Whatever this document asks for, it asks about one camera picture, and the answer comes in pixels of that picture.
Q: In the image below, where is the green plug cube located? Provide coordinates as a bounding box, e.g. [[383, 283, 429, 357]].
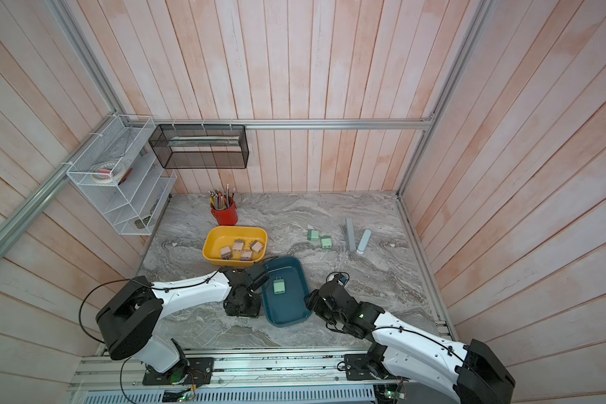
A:
[[307, 229, 320, 241], [273, 279, 286, 295], [320, 236, 333, 249]]

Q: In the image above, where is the teal plastic storage box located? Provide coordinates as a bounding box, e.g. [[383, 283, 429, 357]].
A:
[[262, 256, 311, 328]]

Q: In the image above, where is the yellow plastic storage box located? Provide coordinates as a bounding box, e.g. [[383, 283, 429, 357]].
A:
[[203, 227, 268, 267]]

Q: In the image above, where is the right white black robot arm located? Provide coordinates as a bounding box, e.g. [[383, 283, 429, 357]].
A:
[[305, 274, 516, 403]]

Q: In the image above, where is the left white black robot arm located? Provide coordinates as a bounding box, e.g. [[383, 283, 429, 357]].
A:
[[95, 264, 268, 385]]

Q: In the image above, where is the light blue cylinder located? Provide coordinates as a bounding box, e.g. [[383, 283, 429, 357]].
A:
[[356, 229, 372, 255]]

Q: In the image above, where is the grey rectangular bar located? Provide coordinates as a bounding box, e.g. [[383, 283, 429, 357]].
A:
[[344, 218, 356, 253]]

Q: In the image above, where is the red pencil holder cup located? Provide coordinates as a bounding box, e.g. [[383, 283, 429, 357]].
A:
[[210, 186, 238, 226]]

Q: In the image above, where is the tape roll on shelf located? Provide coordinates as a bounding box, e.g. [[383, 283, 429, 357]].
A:
[[90, 161, 126, 184]]

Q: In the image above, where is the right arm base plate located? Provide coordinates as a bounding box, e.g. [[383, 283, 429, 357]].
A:
[[343, 353, 391, 380]]

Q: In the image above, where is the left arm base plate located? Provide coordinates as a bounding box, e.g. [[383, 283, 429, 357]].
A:
[[142, 357, 215, 387]]

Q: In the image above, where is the black mesh wall basket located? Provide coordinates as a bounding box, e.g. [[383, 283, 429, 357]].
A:
[[149, 124, 249, 169]]

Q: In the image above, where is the white wire wall shelf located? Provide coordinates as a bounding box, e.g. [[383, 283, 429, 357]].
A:
[[67, 114, 177, 236]]

